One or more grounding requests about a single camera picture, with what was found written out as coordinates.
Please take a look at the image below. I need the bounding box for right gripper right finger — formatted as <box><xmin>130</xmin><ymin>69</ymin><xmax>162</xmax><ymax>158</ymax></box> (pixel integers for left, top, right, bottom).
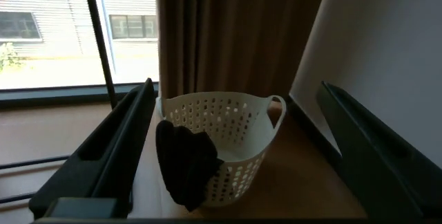
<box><xmin>316</xmin><ymin>80</ymin><xmax>442</xmax><ymax>220</ymax></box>

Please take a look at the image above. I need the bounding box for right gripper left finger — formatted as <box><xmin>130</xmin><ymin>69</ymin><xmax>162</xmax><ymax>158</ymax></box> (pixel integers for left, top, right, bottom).
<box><xmin>28</xmin><ymin>77</ymin><xmax>157</xmax><ymax>220</ymax></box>

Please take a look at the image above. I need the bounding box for heap of clothes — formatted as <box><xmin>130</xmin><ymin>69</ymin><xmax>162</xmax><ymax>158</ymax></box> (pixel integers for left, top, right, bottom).
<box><xmin>155</xmin><ymin>120</ymin><xmax>225</xmax><ymax>213</ymax></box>

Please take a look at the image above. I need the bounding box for white laundry basket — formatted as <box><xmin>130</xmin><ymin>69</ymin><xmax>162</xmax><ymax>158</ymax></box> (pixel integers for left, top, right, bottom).
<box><xmin>155</xmin><ymin>91</ymin><xmax>288</xmax><ymax>208</ymax></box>

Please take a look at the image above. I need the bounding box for window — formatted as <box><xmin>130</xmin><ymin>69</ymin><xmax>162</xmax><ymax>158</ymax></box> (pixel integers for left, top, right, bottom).
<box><xmin>0</xmin><ymin>0</ymin><xmax>160</xmax><ymax>110</ymax></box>

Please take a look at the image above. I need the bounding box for brown curtain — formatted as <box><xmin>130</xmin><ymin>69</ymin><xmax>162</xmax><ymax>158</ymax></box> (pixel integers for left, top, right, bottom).
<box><xmin>154</xmin><ymin>0</ymin><xmax>335</xmax><ymax>100</ymax></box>

